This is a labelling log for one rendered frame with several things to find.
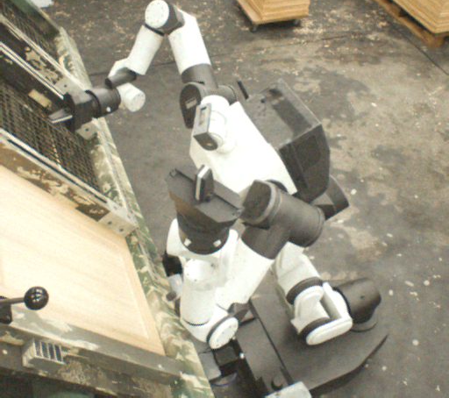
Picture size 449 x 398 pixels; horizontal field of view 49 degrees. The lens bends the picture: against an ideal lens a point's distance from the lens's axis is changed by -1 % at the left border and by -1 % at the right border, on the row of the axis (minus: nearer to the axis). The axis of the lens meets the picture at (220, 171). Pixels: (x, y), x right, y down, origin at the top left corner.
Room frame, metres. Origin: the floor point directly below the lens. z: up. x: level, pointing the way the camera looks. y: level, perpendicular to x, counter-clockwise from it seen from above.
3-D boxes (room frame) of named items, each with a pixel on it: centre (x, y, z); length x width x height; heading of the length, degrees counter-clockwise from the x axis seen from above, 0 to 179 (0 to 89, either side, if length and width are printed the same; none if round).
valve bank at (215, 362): (0.80, 0.07, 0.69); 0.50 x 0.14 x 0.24; 22
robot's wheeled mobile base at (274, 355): (1.03, -0.37, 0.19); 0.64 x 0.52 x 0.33; 112
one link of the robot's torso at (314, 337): (1.05, -0.40, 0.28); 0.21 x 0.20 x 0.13; 112
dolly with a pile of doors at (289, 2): (4.23, -0.43, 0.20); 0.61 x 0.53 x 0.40; 16
